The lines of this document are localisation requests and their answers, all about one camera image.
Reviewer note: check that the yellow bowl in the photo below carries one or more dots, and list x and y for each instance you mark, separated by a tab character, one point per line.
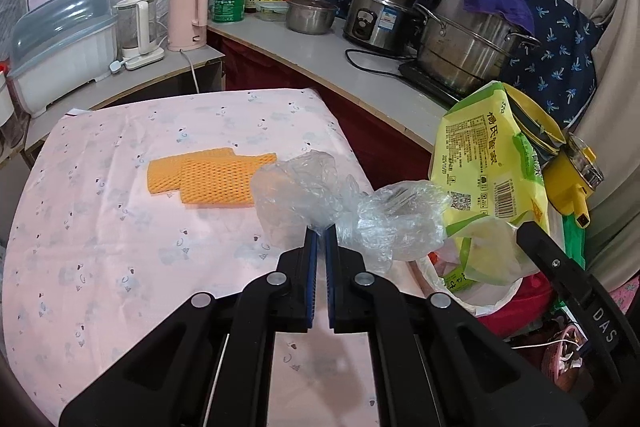
550	139
535	114

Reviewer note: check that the white power plug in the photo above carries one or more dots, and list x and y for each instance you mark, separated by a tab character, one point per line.
116	66

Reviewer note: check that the white dish box clear lid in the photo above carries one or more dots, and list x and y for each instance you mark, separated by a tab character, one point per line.
60	62

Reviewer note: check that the clear plastic bag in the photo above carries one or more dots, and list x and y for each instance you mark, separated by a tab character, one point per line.
390	222

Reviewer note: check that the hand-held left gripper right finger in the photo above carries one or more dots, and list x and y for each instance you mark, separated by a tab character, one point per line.
330	267

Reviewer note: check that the clear food container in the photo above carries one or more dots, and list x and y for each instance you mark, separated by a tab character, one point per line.
272	12

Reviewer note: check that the pink plastic basket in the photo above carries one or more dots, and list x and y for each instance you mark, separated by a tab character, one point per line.
562	352

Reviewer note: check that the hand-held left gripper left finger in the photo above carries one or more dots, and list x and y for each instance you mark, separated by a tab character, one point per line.
312	267

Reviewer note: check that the green plastic bag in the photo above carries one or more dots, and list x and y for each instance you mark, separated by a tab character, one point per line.
572	237

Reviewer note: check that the grey patterned curtain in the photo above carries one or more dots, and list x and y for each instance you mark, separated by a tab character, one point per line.
14	17

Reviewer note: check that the pink electric kettle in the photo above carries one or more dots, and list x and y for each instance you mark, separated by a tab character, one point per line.
182	17

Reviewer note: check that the yellow plastic gadget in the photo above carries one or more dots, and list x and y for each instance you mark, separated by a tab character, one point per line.
562	187

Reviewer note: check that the pink printed tablecloth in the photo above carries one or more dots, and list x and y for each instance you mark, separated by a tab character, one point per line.
100	232

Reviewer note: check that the steel rice cooker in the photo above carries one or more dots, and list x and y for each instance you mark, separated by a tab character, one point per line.
370	22

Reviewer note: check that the trash bin with white liner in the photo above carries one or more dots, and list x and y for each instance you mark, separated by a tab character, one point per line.
495	299

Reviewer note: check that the beige curtain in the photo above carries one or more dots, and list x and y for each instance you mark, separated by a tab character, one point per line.
615	57

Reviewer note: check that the large steel stockpot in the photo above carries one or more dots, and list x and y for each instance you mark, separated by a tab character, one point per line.
465	47

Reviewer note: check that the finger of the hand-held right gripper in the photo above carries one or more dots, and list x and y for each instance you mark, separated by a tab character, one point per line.
552	257

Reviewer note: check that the red plastic bag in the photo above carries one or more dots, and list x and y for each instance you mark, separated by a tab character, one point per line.
525	312

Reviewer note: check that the small steel pot with lid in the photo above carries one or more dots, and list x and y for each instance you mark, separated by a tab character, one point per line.
310	17

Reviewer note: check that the black induction cooker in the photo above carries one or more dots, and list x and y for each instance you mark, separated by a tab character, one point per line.
425	79

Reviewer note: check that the green snack bag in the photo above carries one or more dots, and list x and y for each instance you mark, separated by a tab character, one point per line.
480	147

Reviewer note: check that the orange foam net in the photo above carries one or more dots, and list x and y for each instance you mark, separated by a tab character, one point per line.
165	174
220	184

